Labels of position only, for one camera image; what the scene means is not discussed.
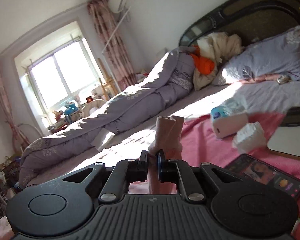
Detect smartphone with lit screen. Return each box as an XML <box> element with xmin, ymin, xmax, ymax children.
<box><xmin>224</xmin><ymin>154</ymin><xmax>300</xmax><ymax>200</ymax></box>

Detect dark bed headboard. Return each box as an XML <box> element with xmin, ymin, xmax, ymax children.
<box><xmin>178</xmin><ymin>0</ymin><xmax>300</xmax><ymax>48</ymax></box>

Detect orange cloth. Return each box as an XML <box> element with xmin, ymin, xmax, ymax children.
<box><xmin>189</xmin><ymin>45</ymin><xmax>215</xmax><ymax>75</ymax></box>

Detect crumpled white tissue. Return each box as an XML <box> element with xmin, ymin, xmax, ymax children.
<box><xmin>232</xmin><ymin>122</ymin><xmax>267</xmax><ymax>154</ymax></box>

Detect pink floral curtain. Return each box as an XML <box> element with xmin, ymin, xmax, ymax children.
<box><xmin>0</xmin><ymin>58</ymin><xmax>28</xmax><ymax>155</ymax></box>
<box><xmin>87</xmin><ymin>0</ymin><xmax>138</xmax><ymax>93</ymax></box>

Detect orange fox toy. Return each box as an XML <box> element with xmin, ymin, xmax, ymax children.
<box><xmin>52</xmin><ymin>110</ymin><xmax>64</xmax><ymax>122</ymax></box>

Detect pink strawberry print pajama top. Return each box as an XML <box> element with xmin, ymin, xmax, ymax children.
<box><xmin>147</xmin><ymin>116</ymin><xmax>184</xmax><ymax>195</ymax></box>

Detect white rectangular box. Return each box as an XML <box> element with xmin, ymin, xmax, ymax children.
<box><xmin>212</xmin><ymin>112</ymin><xmax>250</xmax><ymax>139</ymax></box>

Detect dark-rimmed mirror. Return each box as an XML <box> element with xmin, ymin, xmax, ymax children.
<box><xmin>266</xmin><ymin>106</ymin><xmax>300</xmax><ymax>159</ymax></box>

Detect window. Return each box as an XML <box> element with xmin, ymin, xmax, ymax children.
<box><xmin>14</xmin><ymin>21</ymin><xmax>103</xmax><ymax>128</ymax></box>

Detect purple leaf print duvet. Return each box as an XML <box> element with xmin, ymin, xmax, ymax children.
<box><xmin>19</xmin><ymin>46</ymin><xmax>198</xmax><ymax>188</ymax></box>

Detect pink towel blanket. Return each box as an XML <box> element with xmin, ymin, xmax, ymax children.
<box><xmin>0</xmin><ymin>112</ymin><xmax>300</xmax><ymax>240</ymax></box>

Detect white wall pipe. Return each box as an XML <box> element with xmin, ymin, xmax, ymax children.
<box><xmin>101</xmin><ymin>7</ymin><xmax>130</xmax><ymax>53</ymax></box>

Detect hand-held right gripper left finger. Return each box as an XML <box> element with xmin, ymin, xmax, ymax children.
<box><xmin>62</xmin><ymin>149</ymin><xmax>149</xmax><ymax>202</ymax></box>

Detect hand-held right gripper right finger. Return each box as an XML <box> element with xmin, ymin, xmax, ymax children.
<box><xmin>157</xmin><ymin>149</ymin><xmax>243</xmax><ymax>202</ymax></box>

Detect white cradle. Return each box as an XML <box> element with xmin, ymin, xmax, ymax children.
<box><xmin>80</xmin><ymin>99</ymin><xmax>106</xmax><ymax>118</ymax></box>

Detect purple leaf print pillow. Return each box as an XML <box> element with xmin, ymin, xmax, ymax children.
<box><xmin>211</xmin><ymin>25</ymin><xmax>300</xmax><ymax>85</ymax></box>

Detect wooden easel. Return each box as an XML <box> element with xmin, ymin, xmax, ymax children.
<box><xmin>97</xmin><ymin>57</ymin><xmax>120</xmax><ymax>100</ymax></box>

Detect white book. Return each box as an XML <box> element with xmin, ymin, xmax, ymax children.
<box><xmin>91</xmin><ymin>129</ymin><xmax>115</xmax><ymax>152</ymax></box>

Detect pink hula hoop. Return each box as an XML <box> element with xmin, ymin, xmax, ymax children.
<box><xmin>14</xmin><ymin>123</ymin><xmax>44</xmax><ymax>155</ymax></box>

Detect beige clothing pile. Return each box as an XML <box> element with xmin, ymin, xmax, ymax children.
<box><xmin>192</xmin><ymin>32</ymin><xmax>243</xmax><ymax>90</ymax></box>

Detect blue plush toy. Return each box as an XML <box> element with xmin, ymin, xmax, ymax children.
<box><xmin>64</xmin><ymin>102</ymin><xmax>79</xmax><ymax>117</ymax></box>

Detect blue white tissue pack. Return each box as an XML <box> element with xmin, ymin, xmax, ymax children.
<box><xmin>210</xmin><ymin>96</ymin><xmax>248</xmax><ymax>119</ymax></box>

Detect metal can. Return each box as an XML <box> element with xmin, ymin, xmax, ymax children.
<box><xmin>276</xmin><ymin>74</ymin><xmax>292</xmax><ymax>85</ymax></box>

